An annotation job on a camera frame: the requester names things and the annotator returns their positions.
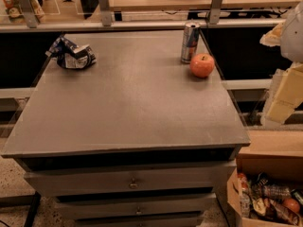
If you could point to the redbull can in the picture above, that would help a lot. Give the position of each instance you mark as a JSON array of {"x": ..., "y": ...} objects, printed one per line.
[{"x": 190, "y": 41}]

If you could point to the grey metal post right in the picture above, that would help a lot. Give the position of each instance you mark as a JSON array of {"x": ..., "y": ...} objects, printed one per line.
[{"x": 213, "y": 16}]

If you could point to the colourful snack box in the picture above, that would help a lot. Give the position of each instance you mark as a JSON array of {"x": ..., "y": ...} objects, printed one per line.
[{"x": 11, "y": 10}]

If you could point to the red apple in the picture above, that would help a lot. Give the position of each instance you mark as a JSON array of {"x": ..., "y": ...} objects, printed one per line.
[{"x": 202, "y": 65}]

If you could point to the cardboard box of snacks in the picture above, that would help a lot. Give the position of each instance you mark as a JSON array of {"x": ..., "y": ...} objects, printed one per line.
[{"x": 266, "y": 191}]

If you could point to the grey metal post left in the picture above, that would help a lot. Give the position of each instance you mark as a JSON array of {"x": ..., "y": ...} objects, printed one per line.
[{"x": 28, "y": 13}]

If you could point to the grey metal post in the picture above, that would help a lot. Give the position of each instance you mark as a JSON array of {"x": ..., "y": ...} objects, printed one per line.
[
  {"x": 213, "y": 16},
  {"x": 28, "y": 13},
  {"x": 106, "y": 17}
]

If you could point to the crumpled blue chip bag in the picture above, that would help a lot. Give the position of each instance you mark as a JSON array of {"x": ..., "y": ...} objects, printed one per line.
[{"x": 70, "y": 55}]

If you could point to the drawer knob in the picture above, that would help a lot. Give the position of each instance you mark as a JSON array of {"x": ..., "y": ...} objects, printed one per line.
[
  {"x": 133, "y": 184},
  {"x": 138, "y": 211}
]

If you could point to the grey metal post middle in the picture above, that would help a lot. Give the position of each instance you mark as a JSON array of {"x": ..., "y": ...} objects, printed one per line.
[{"x": 106, "y": 17}]

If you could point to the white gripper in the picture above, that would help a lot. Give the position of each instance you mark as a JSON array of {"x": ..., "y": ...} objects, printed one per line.
[{"x": 294, "y": 37}]

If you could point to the grey drawer cabinet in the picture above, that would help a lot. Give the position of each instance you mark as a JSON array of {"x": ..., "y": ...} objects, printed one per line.
[{"x": 136, "y": 113}]

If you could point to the top drawer knob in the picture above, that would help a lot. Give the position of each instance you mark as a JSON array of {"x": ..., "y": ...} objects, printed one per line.
[{"x": 133, "y": 184}]

